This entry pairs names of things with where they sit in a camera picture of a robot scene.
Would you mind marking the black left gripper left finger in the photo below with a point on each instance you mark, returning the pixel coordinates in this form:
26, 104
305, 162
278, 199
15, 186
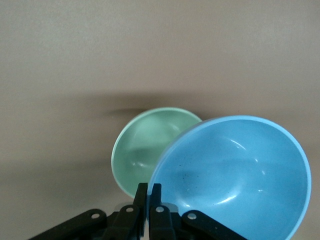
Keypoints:
125, 221

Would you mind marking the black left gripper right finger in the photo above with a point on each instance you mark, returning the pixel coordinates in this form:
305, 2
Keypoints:
162, 222

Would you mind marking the mint green bowl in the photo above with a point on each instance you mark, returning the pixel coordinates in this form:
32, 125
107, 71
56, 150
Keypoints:
140, 150

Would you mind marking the blue bowl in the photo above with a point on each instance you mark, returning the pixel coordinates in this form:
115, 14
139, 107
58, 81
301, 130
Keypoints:
237, 162

